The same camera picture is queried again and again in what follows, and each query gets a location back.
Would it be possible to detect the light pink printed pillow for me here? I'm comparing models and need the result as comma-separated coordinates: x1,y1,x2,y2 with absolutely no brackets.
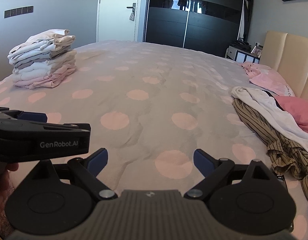
249,65,297,97

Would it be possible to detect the white door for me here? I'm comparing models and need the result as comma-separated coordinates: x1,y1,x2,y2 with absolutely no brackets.
96,0,151,43

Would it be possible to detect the black bag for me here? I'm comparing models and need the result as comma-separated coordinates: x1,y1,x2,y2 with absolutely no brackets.
231,40,252,52

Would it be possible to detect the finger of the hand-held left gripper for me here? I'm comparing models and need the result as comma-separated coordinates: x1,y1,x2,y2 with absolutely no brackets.
0,107,48,122

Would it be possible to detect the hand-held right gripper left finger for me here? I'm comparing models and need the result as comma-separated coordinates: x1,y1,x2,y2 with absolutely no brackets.
27,148,117,200

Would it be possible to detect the black smartphone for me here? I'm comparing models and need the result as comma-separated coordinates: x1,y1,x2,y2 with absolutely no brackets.
275,173,287,193

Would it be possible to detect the cream padded headboard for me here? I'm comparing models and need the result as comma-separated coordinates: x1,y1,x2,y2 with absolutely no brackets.
259,30,308,100

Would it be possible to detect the black sliding-door wardrobe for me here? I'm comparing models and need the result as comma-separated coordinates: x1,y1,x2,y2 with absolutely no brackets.
143,0,245,57

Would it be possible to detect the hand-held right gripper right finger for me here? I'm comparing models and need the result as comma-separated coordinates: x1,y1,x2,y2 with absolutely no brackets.
185,149,277,201

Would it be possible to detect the cream long-sleeve shirt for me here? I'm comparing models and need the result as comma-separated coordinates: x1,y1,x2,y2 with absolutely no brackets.
231,86,308,155

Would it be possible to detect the olive striped garment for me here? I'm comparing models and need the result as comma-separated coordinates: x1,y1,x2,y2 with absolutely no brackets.
232,97,308,228

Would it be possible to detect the dark wall switch panel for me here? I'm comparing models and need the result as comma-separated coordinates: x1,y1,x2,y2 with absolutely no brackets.
4,5,34,19

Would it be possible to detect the open closet section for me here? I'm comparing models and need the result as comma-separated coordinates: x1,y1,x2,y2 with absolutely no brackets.
240,0,256,43

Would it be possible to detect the person's left hand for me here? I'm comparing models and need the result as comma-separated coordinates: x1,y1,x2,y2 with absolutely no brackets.
0,162,20,205

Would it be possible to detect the white nightstand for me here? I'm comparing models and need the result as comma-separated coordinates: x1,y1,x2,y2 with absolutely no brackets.
225,45,260,63

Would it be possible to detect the stack of folded clothes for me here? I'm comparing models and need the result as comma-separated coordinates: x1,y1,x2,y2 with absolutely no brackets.
8,29,77,90

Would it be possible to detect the pink spotted cloth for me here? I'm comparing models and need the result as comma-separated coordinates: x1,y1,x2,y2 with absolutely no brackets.
240,61,260,79

